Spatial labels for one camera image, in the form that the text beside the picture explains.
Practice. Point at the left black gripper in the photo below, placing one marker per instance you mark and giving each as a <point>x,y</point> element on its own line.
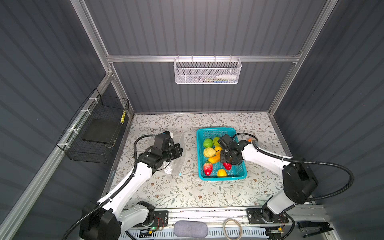
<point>176,147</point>

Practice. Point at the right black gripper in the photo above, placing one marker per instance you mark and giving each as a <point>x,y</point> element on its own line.
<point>223,159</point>

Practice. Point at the orange carrot toy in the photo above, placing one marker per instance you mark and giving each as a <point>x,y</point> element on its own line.
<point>215,159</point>

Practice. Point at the clear zip top bag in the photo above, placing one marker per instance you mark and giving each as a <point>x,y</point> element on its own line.
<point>175,167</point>

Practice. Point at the teal plastic basket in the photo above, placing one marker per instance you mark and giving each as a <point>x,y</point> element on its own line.
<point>236,173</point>

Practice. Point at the yellow lemon toy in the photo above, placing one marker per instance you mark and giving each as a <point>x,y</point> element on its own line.
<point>222,173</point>

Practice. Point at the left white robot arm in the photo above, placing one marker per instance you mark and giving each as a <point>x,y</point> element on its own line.
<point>107,219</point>

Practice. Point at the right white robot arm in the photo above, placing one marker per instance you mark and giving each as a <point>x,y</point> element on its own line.
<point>297,177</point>

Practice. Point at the green pear toy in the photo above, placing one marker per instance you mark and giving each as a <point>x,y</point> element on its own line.
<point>216,141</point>

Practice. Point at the clear box of markers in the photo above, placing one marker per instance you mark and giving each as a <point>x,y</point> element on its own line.
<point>249,139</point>

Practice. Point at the green lime toy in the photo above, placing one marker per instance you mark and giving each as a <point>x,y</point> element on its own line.
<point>208,143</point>

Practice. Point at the black pad in basket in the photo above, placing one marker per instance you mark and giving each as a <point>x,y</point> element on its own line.
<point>102,131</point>

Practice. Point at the grey fabric pouch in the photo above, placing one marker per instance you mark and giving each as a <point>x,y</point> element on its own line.
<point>191,229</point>

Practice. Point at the black wire basket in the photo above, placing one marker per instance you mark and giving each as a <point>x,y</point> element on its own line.
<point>103,107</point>

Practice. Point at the white wire mesh basket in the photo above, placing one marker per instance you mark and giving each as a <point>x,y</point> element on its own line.
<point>207,71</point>

